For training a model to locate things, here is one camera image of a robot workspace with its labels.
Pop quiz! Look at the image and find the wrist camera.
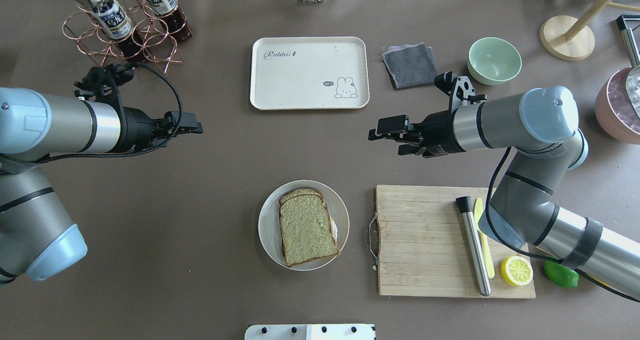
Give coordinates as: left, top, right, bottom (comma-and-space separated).
434, 71, 487, 114
74, 64, 134, 107

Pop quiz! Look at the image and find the lemon half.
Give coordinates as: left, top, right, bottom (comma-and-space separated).
500, 255, 534, 286

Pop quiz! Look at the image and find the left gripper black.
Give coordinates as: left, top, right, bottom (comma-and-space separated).
119, 107, 204, 153

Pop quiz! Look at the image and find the white plate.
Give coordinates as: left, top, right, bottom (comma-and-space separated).
257, 180, 350, 269

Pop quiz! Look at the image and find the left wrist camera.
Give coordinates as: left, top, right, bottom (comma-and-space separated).
74, 64, 134, 107

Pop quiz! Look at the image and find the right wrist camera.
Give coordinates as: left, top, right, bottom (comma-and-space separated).
434, 71, 487, 114

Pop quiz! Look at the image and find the green ceramic bowl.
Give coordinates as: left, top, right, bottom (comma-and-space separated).
466, 37, 522, 85

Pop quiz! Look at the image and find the grey folded cloth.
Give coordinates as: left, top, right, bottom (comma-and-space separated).
381, 43, 439, 90

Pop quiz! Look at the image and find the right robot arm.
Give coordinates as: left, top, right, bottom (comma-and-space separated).
368, 85, 639, 301

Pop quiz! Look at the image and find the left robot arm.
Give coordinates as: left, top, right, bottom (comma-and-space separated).
1, 88, 202, 286

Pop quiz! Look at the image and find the copper wire bottle rack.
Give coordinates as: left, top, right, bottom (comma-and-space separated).
62, 0, 193, 72

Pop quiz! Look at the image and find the yellow plastic knife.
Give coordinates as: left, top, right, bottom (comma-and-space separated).
473, 198, 495, 279

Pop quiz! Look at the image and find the pink bowl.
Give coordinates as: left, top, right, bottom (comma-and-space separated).
594, 68, 640, 145

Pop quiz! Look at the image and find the wooden cutting board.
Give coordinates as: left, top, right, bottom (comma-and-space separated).
375, 184, 536, 299

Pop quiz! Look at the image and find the wooden stand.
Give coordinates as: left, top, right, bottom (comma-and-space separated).
539, 0, 639, 61

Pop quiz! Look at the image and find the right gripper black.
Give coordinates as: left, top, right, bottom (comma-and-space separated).
368, 111, 458, 158

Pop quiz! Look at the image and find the steel muddler black head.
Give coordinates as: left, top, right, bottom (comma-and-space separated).
455, 196, 492, 296

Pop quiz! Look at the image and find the cream rabbit tray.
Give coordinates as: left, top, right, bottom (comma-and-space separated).
249, 37, 370, 111

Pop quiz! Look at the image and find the dark tea bottle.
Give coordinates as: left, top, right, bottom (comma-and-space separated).
90, 0, 146, 62

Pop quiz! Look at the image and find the bread slice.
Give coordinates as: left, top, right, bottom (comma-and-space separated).
278, 187, 323, 206
279, 195, 340, 267

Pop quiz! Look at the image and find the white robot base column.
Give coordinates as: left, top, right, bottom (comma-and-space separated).
244, 323, 377, 339

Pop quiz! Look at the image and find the green lime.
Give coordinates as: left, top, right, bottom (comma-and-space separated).
542, 260, 580, 289

